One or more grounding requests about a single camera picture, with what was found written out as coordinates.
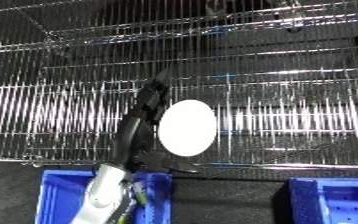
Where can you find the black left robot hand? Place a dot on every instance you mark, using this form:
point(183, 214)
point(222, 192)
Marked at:
point(134, 140)

